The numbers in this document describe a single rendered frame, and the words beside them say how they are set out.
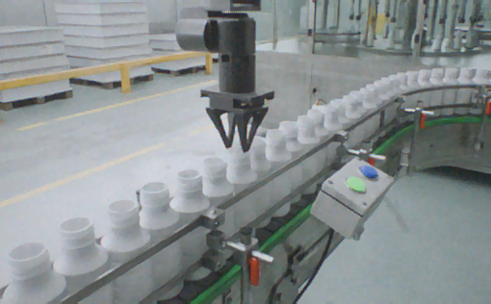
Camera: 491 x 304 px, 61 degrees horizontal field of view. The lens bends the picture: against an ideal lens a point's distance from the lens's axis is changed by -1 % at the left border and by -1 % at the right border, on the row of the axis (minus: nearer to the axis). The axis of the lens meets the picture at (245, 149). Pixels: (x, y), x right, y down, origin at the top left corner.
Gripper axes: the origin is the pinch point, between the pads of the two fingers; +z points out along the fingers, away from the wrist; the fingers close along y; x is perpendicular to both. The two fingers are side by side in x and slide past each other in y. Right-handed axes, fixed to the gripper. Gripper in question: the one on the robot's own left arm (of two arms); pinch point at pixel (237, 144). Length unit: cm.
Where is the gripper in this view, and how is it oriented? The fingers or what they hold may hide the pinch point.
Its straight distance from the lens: 68.5
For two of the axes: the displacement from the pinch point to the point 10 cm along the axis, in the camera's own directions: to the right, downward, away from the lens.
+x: 5.8, -2.8, 7.7
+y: 8.2, 2.0, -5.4
